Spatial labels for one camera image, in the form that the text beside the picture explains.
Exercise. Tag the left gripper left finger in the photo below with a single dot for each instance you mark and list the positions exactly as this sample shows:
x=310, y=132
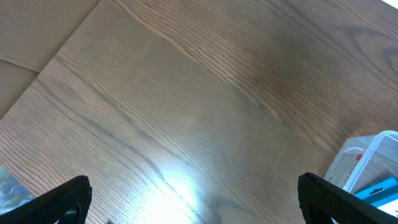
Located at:
x=67, y=203

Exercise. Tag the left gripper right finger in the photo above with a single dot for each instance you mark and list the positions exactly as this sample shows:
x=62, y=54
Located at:
x=323, y=203

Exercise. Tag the clear plastic container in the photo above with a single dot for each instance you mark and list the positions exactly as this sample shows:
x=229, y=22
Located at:
x=365, y=165

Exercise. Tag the blue white screwdriver set box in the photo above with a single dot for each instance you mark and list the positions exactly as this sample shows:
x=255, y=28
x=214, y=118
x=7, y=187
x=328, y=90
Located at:
x=382, y=196

